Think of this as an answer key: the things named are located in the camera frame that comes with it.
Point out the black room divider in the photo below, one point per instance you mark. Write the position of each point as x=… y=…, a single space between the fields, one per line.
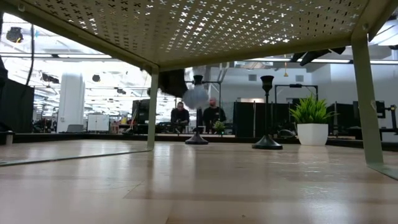
x=245 y=119
x=18 y=105
x=342 y=118

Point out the black equipment case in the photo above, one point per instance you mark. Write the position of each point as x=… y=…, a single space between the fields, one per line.
x=140 y=112

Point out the white round pillar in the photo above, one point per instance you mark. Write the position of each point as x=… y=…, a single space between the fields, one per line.
x=71 y=102

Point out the black background rig frame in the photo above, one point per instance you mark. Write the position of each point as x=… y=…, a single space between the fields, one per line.
x=295 y=85
x=214 y=82

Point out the black aluminium table frame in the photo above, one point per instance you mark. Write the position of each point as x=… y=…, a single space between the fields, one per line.
x=93 y=137

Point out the long ceiling light strip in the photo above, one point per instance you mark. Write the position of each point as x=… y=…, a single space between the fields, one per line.
x=329 y=61
x=84 y=56

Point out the white cabinet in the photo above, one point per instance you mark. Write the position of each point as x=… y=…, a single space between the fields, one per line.
x=98 y=123

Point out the black ceiling device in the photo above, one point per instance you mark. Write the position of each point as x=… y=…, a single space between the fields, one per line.
x=14 y=35

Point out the black ceiling speaker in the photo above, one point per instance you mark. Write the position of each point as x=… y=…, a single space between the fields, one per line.
x=49 y=78
x=96 y=77

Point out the green plant in white pot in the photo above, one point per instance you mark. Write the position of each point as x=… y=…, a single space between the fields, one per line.
x=312 y=133

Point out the grey wall vent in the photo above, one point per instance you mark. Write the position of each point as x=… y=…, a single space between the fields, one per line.
x=252 y=77
x=299 y=78

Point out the small green plant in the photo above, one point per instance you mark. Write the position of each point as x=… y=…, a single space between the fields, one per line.
x=219 y=126

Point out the person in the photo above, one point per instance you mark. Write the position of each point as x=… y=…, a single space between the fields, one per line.
x=179 y=117
x=214 y=116

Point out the tall black candlestick holder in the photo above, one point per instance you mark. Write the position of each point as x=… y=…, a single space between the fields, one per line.
x=196 y=140
x=266 y=143

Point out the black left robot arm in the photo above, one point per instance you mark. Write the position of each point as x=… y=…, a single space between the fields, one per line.
x=2 y=68

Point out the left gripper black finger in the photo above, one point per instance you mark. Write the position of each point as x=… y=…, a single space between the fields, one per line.
x=172 y=82

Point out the green perforated metal shelf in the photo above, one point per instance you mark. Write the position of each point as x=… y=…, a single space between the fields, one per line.
x=217 y=25

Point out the yellow hanging power outlet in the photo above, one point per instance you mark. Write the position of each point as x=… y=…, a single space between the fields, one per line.
x=285 y=74

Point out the grey bin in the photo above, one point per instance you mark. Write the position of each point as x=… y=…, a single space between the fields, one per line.
x=8 y=138

